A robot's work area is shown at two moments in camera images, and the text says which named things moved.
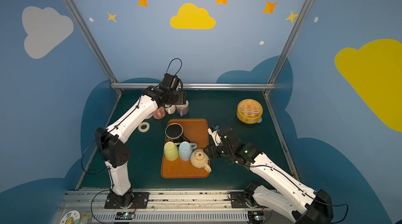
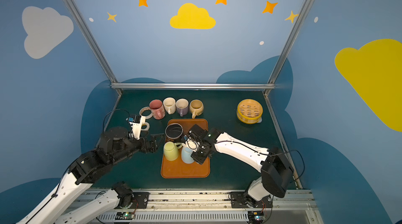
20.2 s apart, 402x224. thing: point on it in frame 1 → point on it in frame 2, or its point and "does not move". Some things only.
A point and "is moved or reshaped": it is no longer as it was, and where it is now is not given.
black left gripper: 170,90 → 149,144
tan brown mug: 199,159 is moved or reshaped
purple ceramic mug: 182,109 does not move
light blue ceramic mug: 185,150 does not move
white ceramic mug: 171,110 does not move
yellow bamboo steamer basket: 249,111 does not move
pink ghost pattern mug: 159,113 does not move
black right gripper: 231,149 → 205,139
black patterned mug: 174,133 does not move
